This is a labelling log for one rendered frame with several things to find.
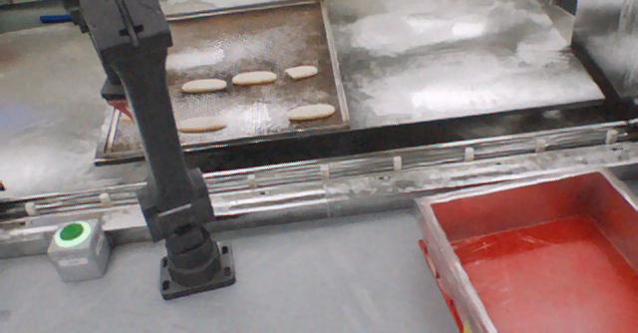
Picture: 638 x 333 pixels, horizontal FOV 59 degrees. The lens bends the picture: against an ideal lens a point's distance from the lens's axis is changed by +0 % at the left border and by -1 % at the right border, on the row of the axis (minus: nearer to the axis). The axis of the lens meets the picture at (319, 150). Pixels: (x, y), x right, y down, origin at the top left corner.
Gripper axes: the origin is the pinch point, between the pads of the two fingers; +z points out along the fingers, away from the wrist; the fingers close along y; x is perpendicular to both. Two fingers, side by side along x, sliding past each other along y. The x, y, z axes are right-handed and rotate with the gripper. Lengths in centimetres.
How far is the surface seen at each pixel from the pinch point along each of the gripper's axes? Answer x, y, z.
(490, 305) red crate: 64, 41, 5
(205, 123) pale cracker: 12.9, -0.5, 4.3
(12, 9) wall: -234, -303, 150
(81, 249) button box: -0.8, 33.1, 0.5
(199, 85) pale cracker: 9.3, -13.1, 4.3
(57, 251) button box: -4.6, 33.6, 0.3
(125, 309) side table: 6.8, 40.6, 6.4
